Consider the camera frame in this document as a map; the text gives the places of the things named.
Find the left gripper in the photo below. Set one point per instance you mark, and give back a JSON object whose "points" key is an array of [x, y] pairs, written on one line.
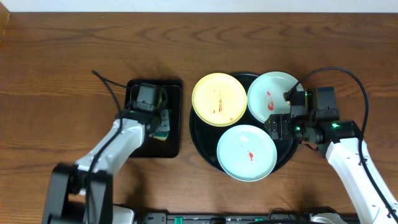
{"points": [[163, 123]]}

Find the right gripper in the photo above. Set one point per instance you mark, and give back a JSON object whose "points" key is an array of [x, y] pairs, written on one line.
{"points": [[278, 122]]}

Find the light blue plate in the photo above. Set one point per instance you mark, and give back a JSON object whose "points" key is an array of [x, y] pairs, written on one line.
{"points": [[246, 153], [265, 94]]}

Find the green yellow sponge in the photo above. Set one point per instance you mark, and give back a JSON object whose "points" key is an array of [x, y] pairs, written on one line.
{"points": [[161, 135]]}

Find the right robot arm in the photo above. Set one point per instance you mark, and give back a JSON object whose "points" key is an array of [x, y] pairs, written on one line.
{"points": [[347, 153]]}

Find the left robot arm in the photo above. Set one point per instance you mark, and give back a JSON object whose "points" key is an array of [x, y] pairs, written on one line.
{"points": [[83, 192]]}

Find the black rectangular water tray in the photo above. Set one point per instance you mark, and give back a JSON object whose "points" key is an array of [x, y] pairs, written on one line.
{"points": [[153, 147]]}

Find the black round tray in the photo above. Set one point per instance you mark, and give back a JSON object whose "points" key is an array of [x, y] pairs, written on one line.
{"points": [[205, 136]]}

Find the yellow plate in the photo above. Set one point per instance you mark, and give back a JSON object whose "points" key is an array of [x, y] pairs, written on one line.
{"points": [[219, 99]]}

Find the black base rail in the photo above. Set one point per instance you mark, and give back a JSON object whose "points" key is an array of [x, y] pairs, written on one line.
{"points": [[162, 218]]}

